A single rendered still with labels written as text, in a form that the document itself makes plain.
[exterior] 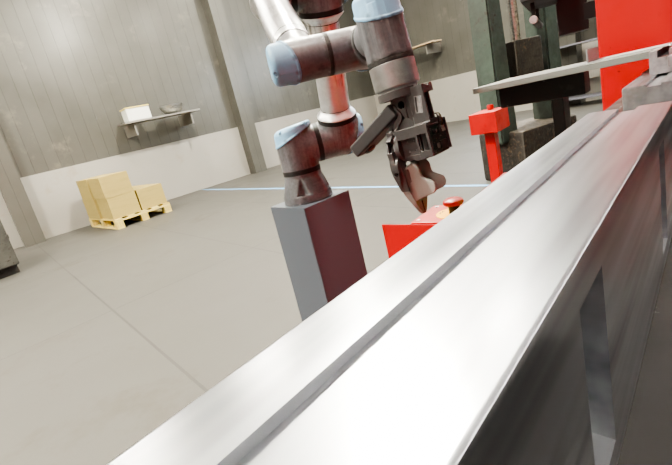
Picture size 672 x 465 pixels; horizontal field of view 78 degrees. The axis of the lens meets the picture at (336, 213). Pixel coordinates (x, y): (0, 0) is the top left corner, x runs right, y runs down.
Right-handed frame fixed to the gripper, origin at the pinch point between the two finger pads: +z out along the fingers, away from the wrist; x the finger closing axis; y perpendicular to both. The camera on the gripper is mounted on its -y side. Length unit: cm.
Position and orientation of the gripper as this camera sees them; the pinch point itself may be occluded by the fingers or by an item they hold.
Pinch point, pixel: (418, 206)
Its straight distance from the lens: 75.3
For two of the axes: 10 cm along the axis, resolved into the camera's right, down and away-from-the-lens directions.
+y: 7.4, -1.0, -6.7
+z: 2.9, 9.4, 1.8
